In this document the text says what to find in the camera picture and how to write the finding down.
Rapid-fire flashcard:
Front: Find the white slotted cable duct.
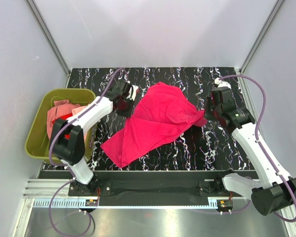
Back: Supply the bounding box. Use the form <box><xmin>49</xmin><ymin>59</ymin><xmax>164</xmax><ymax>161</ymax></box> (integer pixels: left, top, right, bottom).
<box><xmin>34</xmin><ymin>198</ymin><xmax>218</xmax><ymax>210</ymax></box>

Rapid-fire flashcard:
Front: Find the magenta pink t-shirt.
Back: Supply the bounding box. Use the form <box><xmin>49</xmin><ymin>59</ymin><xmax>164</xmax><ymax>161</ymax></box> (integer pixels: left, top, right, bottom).
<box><xmin>101</xmin><ymin>82</ymin><xmax>207</xmax><ymax>168</ymax></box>

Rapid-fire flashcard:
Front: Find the aluminium right frame post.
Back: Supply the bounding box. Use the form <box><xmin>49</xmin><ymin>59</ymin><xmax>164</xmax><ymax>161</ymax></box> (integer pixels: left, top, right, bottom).
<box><xmin>239</xmin><ymin>0</ymin><xmax>286</xmax><ymax>74</ymax></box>

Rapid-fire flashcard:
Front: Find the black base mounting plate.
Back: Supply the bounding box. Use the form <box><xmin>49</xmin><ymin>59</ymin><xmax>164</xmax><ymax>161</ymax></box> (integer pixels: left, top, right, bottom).
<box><xmin>69</xmin><ymin>170</ymin><xmax>229</xmax><ymax>204</ymax></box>

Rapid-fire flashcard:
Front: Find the olive green plastic bin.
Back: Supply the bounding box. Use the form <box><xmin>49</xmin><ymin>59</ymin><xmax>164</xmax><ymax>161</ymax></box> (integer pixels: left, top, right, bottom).
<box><xmin>25</xmin><ymin>88</ymin><xmax>96</xmax><ymax>163</ymax></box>

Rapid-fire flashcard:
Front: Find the salmon pink shirt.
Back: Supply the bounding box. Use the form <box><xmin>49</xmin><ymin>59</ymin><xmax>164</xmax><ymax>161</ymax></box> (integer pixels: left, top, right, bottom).
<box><xmin>46</xmin><ymin>100</ymin><xmax>79</xmax><ymax>139</ymax></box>

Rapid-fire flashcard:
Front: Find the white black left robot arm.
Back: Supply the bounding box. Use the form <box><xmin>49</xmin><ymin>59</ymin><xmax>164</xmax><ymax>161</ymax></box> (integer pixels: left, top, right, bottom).
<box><xmin>49</xmin><ymin>80</ymin><xmax>139</xmax><ymax>196</ymax></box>

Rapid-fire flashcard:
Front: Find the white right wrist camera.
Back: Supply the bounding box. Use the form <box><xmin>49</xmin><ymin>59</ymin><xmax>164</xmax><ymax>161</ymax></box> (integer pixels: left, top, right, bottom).
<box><xmin>214</xmin><ymin>78</ymin><xmax>231</xmax><ymax>89</ymax></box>

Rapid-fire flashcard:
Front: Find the light pink shirt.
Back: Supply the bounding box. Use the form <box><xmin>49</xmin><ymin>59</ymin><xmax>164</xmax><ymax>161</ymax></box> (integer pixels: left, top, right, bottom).
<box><xmin>72</xmin><ymin>104</ymin><xmax>91</xmax><ymax>118</ymax></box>

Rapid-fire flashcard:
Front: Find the red folded shirt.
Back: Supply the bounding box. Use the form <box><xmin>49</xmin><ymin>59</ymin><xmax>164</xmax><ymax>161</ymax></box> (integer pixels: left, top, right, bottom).
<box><xmin>52</xmin><ymin>113</ymin><xmax>73</xmax><ymax>140</ymax></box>

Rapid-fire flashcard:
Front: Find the aluminium frame post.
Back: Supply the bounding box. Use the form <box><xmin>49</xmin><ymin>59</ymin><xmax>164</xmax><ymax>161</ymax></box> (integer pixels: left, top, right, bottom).
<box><xmin>25</xmin><ymin>0</ymin><xmax>71</xmax><ymax>76</ymax></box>
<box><xmin>239</xmin><ymin>0</ymin><xmax>286</xmax><ymax>74</ymax></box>

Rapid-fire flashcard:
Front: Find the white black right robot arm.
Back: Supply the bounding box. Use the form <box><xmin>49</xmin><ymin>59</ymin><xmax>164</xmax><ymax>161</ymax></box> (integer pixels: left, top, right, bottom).
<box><xmin>206</xmin><ymin>86</ymin><xmax>296</xmax><ymax>216</ymax></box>

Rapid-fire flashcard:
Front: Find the aluminium left frame post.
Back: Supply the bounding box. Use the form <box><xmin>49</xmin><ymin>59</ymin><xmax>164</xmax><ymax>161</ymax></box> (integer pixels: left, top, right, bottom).
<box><xmin>25</xmin><ymin>0</ymin><xmax>71</xmax><ymax>76</ymax></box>

